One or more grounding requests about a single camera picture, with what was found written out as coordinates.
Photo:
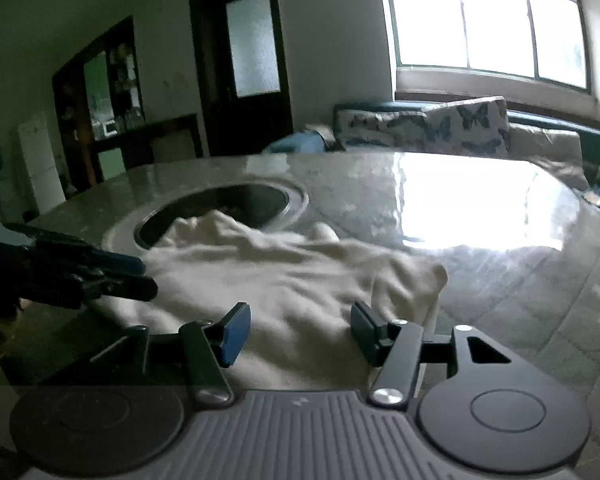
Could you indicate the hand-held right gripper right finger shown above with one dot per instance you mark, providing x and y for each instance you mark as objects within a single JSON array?
[{"x": 367, "y": 335}]

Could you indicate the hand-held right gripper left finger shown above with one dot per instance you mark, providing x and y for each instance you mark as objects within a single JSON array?
[{"x": 232, "y": 335}]

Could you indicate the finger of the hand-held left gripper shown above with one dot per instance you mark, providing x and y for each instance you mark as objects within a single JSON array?
[
  {"x": 122, "y": 263},
  {"x": 130, "y": 290}
]

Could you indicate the beige garment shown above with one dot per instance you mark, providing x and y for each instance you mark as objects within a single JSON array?
[{"x": 290, "y": 285}]

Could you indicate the white refrigerator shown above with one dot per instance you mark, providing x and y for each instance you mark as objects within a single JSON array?
[{"x": 42, "y": 170}]

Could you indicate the white microwave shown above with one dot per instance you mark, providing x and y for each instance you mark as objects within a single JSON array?
[{"x": 109, "y": 128}]

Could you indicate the round black cooktop inset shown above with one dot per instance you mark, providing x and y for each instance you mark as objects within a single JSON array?
[{"x": 250, "y": 197}]

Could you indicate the dark wooden side table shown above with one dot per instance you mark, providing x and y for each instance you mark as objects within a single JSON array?
[{"x": 180, "y": 122}]

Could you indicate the dark wooden shelf cabinet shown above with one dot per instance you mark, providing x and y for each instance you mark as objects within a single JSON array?
[{"x": 70, "y": 110}]

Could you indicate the dark door with frosted glass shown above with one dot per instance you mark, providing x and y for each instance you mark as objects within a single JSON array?
[{"x": 210, "y": 85}]

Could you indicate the blue cushion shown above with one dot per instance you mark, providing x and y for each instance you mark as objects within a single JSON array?
[{"x": 295, "y": 142}]

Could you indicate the butterfly print pillow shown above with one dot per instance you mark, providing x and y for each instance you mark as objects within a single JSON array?
[
  {"x": 470, "y": 125},
  {"x": 380, "y": 130}
]

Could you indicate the beige cushion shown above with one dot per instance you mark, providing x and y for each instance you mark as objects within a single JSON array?
[{"x": 545, "y": 147}]

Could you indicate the large window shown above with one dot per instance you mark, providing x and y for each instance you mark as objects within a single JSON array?
[{"x": 480, "y": 15}]

